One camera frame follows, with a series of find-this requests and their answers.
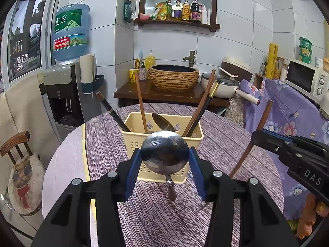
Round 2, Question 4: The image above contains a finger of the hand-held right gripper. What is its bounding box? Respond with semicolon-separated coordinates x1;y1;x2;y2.
262;129;294;148
251;130;286;156

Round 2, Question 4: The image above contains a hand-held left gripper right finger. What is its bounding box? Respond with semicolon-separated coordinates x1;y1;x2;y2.
188;147;300;247

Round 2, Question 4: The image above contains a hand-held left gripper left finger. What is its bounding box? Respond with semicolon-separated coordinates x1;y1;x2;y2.
31;148;142;247

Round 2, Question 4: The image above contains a cream plastic utensil holder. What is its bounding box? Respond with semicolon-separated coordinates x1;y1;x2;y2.
120;112;204;184

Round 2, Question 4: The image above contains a wooden-handled round spoon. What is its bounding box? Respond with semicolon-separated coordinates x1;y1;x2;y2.
140;131;191;202

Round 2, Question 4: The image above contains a steel spoon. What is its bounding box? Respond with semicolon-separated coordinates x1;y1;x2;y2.
152;113;176;133

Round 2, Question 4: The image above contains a chopstick pair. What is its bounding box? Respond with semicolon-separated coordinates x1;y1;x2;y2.
96;91;131;132

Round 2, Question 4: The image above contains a black chopstick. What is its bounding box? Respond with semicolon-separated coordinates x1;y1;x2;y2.
185;79;221;137

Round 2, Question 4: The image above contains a person's right hand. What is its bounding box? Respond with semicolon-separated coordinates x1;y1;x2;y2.
295;192;329;240

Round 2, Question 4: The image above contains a purple floral cloth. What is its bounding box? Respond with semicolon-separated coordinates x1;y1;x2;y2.
239;77;329;220

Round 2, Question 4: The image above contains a brown floral cloth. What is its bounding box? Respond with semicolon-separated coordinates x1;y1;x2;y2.
226;95;247;128

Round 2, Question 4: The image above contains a pale yellow cloth strip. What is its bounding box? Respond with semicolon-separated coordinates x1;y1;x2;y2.
82;127;98;247

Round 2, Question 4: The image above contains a purple striped tablecloth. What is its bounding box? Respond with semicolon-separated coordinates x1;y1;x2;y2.
85;103;284;247

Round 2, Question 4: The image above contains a white microwave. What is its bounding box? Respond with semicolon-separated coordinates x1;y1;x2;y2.
285;59;329;101

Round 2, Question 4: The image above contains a white pot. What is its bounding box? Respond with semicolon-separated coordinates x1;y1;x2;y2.
200;72;261;106

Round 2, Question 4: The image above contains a glass jar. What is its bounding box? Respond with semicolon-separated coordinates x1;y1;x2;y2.
274;57;288;81

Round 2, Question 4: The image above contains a white tablecloth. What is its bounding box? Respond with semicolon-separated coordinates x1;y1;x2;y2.
42;126;98;247

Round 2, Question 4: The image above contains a yellow patterned roll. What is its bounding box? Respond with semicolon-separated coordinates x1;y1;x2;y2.
265;43;278;80

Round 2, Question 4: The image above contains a white rice paddle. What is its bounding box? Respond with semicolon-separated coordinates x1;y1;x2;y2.
218;66;239;79

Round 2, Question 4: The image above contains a brown white rice cooker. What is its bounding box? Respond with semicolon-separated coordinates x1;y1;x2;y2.
220;56;252;79

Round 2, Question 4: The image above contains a woven basin sink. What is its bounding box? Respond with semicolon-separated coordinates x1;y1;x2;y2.
148;64;200;92

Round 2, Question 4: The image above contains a yellow mug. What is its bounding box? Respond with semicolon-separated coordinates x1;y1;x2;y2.
129;68;140;83

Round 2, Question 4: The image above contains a blue roll holder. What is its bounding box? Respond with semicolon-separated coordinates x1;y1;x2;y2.
82;75;105;94

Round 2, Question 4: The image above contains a floral pump bottle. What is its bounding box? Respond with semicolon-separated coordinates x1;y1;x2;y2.
139;62;148;81

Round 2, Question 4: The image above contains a pug print cushion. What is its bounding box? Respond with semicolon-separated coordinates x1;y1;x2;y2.
8;153;47;215

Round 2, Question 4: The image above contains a bronze faucet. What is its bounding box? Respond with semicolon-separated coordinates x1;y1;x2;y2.
183;51;197;67

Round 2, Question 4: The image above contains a yellow soap bottle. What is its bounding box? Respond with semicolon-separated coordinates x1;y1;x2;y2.
145;49;156;69

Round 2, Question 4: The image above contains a water dispenser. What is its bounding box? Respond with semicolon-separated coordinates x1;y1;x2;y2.
42;62;103;144

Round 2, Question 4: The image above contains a wooden chair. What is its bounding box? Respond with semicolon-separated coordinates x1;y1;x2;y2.
0;131;47;234

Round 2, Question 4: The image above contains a beige padded panel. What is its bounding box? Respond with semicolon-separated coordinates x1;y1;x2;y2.
0;74;62;211

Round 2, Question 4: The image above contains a large dark sauce bottle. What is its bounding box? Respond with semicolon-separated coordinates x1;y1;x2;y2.
190;0;202;22

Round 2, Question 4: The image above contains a dark sauce bottle yellow label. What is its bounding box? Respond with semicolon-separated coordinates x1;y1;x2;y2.
182;0;191;21

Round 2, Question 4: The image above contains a blue water jug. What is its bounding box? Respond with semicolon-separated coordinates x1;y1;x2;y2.
52;4;91;62

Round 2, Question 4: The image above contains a green hanging packet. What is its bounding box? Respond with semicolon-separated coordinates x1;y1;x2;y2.
123;0;135;23

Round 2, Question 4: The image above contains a yellow snack packet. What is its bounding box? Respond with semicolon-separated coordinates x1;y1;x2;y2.
150;2;167;20

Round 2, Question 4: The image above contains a window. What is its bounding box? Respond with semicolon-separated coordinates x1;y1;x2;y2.
8;0;56;83

